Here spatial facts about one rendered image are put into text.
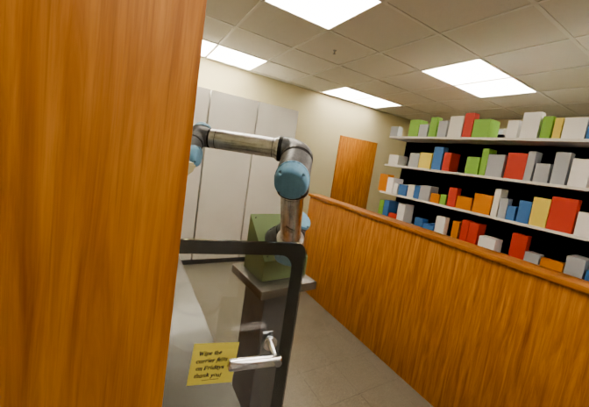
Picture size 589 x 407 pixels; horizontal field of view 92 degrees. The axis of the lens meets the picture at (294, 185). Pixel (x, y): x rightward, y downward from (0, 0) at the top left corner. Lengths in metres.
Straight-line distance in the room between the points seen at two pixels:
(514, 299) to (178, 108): 2.01
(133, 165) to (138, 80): 0.10
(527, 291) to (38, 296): 2.04
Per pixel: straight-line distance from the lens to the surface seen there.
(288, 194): 0.95
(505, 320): 2.18
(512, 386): 2.28
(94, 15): 0.40
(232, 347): 0.58
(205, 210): 3.78
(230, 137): 1.09
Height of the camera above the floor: 1.54
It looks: 6 degrees down
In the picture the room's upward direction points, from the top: 8 degrees clockwise
